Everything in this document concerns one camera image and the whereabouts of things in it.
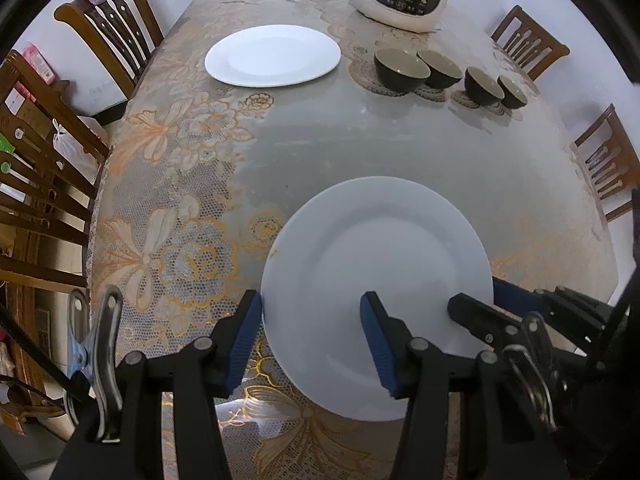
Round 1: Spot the small dark bowl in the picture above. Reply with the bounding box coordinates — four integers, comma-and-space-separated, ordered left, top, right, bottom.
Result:
497, 75, 529, 110
464, 66, 505, 107

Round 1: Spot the large dark bowl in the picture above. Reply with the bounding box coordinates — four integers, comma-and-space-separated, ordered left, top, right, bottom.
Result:
374, 48, 432, 95
416, 49, 463, 90

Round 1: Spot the lace doily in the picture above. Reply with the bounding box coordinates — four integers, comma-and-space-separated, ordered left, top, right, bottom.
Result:
452, 87, 523, 121
348, 55, 453, 103

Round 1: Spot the white plastic bag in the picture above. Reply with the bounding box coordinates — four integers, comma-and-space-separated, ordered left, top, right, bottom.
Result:
52, 117, 108, 181

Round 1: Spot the pink box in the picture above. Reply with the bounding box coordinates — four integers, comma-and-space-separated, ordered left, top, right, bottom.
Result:
22, 42, 58, 86

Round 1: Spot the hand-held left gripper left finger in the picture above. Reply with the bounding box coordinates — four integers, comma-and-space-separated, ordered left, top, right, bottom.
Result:
50, 290, 263, 480

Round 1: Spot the white round plate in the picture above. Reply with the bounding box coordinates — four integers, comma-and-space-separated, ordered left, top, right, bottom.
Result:
260, 176, 496, 422
204, 25, 342, 87

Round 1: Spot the cardboard box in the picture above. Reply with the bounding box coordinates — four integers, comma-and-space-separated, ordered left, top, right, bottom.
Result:
4, 85, 53, 141

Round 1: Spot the wooden chair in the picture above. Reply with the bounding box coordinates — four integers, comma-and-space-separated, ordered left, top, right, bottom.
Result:
0, 50, 111, 291
570, 104, 640, 223
54, 0, 166, 101
491, 5, 571, 81

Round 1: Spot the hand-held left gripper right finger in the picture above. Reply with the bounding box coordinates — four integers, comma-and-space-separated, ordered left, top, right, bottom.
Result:
360, 291, 571, 480

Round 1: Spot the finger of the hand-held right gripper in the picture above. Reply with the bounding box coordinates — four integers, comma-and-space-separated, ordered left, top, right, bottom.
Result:
492, 277, 616, 356
446, 294, 523, 358

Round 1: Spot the lace floral tablecloth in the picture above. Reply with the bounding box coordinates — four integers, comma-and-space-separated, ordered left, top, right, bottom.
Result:
82, 0, 628, 480

